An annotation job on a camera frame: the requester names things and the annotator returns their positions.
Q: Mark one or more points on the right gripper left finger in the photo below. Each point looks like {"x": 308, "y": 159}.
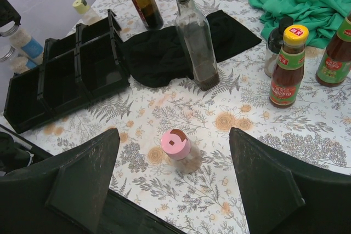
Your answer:
{"x": 61, "y": 194}

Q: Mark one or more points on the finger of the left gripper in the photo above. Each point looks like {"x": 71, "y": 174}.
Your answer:
{"x": 10, "y": 18}

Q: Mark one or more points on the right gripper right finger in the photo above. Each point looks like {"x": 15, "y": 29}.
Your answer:
{"x": 282, "y": 194}

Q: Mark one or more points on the blue label spice jar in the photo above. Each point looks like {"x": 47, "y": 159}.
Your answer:
{"x": 20, "y": 39}

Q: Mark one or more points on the silver lid spice jar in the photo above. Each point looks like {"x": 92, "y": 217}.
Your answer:
{"x": 16, "y": 62}

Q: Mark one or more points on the yellow cap spice bottle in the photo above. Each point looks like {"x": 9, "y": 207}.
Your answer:
{"x": 89, "y": 16}

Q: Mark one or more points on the pink cap spice bottle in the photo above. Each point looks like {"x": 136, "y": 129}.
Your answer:
{"x": 184, "y": 154}

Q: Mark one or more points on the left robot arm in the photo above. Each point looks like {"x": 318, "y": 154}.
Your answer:
{"x": 15, "y": 151}

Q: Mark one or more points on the black compartment tray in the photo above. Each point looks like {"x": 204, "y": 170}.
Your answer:
{"x": 77, "y": 70}

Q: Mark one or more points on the front yellow cap sauce bottle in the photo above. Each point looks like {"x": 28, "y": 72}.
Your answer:
{"x": 289, "y": 69}

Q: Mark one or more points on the yellow cap sauce bottle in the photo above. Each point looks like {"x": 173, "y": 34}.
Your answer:
{"x": 289, "y": 69}
{"x": 335, "y": 63}

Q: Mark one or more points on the rear yellow cap sauce bottle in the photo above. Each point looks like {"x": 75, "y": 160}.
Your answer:
{"x": 335, "y": 63}

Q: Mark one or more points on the dark soy sauce bottle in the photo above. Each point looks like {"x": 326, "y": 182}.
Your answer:
{"x": 144, "y": 1}

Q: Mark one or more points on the black cloth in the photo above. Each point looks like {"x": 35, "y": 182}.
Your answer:
{"x": 154, "y": 58}

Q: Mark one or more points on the black cap spice jar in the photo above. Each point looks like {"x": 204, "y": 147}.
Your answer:
{"x": 274, "y": 43}

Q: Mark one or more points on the gold spout glass bottle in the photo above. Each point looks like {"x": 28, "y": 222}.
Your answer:
{"x": 195, "y": 37}

